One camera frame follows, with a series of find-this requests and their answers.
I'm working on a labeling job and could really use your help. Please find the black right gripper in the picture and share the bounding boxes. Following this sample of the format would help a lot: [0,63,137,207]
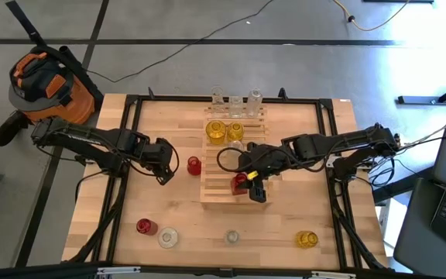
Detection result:
[238,141,284,204]

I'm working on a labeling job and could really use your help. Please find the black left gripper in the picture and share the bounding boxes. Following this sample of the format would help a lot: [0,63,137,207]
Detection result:
[142,137,177,186]

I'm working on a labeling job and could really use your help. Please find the red square glass vase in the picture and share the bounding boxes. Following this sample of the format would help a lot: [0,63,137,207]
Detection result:
[229,172,250,196]

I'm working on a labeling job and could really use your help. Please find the red round glass vase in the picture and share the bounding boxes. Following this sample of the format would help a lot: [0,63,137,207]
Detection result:
[186,156,203,177]

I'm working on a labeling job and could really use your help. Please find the yellow dimpled glass vase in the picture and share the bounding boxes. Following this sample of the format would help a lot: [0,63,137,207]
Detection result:
[205,119,228,146]

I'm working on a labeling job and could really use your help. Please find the clear ribbed glass vase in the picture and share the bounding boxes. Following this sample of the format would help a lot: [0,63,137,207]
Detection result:
[245,88,264,119]

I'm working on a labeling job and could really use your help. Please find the wooden slatted shelf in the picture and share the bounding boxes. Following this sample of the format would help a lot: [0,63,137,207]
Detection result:
[199,104,276,212]

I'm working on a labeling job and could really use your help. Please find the clear wavy glass vase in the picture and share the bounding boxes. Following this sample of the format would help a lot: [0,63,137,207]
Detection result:
[223,229,241,247]

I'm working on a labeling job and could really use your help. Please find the clear wide-rim glass vase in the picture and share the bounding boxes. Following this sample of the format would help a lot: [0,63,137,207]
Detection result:
[157,226,180,250]

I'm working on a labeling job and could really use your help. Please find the orange shop vacuum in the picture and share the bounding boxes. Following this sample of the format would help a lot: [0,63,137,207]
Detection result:
[0,45,97,147]

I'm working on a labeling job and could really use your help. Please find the grey cart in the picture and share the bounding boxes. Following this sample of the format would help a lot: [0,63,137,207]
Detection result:
[393,176,446,279]

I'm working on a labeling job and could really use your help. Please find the black stand base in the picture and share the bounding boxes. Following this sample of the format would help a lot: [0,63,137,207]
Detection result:
[396,69,446,105]

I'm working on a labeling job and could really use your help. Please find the black vacuum wand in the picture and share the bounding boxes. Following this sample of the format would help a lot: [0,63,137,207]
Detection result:
[5,0,46,47]

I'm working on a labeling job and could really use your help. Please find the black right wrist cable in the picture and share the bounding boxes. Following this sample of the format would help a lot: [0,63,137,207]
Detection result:
[216,146,255,174]

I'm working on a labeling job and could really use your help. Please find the black table frame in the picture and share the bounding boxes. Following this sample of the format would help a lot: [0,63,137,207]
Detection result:
[66,87,393,278]

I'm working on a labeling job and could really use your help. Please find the silver bracket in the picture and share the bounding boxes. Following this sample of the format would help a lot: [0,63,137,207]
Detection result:
[97,265,142,277]
[310,270,358,279]

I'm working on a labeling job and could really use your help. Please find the black floor cable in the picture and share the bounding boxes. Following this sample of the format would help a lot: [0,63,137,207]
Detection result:
[87,0,276,84]

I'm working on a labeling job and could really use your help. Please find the black vacuum hose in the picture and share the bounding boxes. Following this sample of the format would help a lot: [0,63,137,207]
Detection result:
[33,44,106,104]

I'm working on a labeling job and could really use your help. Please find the white cables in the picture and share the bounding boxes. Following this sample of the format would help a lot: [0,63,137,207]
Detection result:
[400,114,446,151]

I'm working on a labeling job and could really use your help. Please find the yellow floor cable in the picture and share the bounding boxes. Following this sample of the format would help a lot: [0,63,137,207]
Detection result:
[331,0,412,33]

